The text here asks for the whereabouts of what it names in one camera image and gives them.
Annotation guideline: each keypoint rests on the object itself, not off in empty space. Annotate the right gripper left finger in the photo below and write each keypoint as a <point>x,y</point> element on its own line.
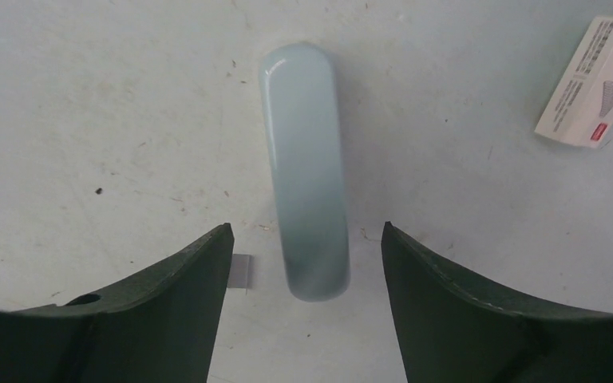
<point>156,325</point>

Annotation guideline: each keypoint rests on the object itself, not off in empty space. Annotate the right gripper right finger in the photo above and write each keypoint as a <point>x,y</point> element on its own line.
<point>455,325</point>

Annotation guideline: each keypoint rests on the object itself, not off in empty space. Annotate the grey staple strip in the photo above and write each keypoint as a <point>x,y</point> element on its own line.
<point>241,271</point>

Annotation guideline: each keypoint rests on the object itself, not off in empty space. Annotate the light blue stapler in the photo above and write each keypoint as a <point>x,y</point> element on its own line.
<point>300,110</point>

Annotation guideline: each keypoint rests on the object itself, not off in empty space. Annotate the white staple box sleeve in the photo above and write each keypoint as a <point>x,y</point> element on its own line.
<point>580,111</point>

